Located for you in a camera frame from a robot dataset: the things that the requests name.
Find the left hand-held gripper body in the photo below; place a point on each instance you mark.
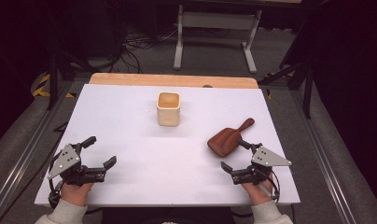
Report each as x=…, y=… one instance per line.
x=65, y=160

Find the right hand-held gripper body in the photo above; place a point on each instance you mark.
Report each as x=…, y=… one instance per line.
x=267, y=158

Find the brown wooden scoop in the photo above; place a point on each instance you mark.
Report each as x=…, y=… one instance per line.
x=225, y=141

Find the cream square cup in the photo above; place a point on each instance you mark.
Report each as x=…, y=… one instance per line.
x=168, y=115

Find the person's left hand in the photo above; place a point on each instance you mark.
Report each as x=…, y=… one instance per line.
x=75, y=193

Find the person's right hand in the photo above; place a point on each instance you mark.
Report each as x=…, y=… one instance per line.
x=259, y=193

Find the black metal stand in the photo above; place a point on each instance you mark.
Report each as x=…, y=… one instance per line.
x=307, y=90
x=53, y=81

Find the aluminium floor rail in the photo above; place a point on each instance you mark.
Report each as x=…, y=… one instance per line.
x=28, y=149
x=325, y=161

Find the white metal desk frame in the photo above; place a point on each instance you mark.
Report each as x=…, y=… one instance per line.
x=217, y=20

